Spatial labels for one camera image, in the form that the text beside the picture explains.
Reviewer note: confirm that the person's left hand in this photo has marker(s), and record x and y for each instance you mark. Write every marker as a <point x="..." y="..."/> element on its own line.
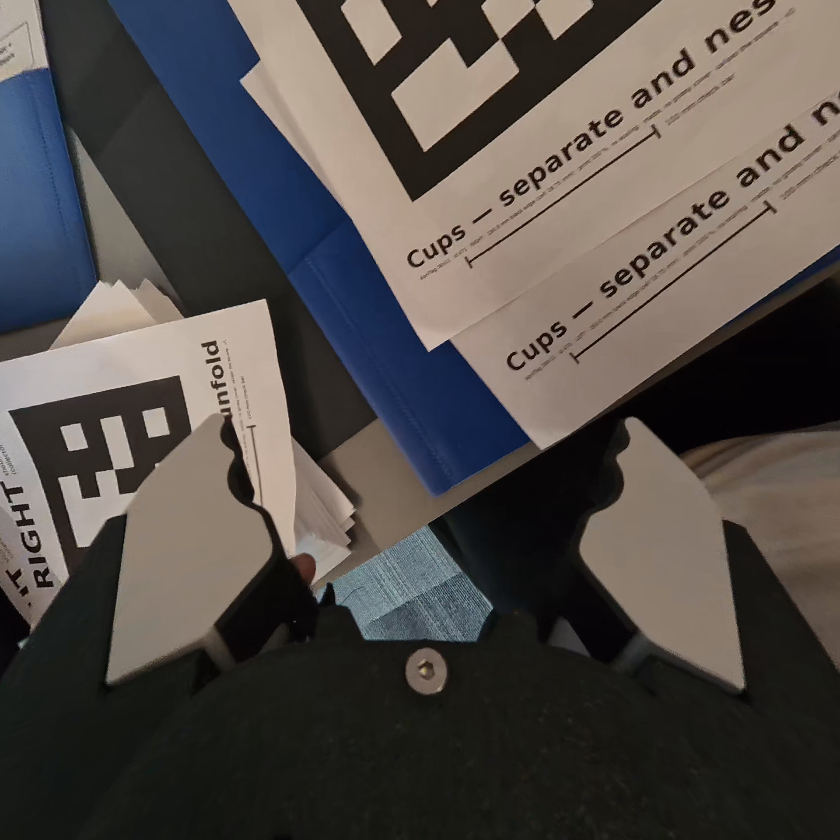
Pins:
<point x="304" y="567"/>

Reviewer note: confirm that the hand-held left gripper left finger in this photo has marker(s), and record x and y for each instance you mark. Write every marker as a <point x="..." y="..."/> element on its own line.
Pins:
<point x="190" y="538"/>

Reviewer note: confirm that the white printed paper corner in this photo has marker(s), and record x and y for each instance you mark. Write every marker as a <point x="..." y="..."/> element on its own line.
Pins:
<point x="19" y="33"/>

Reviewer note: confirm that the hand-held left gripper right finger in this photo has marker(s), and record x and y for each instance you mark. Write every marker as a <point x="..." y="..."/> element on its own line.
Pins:
<point x="663" y="558"/>

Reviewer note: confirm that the plain white paper sheet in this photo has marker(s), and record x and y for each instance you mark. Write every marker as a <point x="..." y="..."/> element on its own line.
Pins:
<point x="275" y="105"/>

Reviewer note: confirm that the white sheet with black marker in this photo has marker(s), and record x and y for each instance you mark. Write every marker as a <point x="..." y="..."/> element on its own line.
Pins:
<point x="216" y="354"/>
<point x="367" y="216"/>
<point x="689" y="315"/>

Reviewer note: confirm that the person's pale trouser leg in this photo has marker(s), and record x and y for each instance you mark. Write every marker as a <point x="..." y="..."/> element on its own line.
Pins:
<point x="781" y="485"/>

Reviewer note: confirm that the stack of white paper sheets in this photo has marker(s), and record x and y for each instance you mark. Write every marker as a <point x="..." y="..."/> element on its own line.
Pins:
<point x="321" y="512"/>

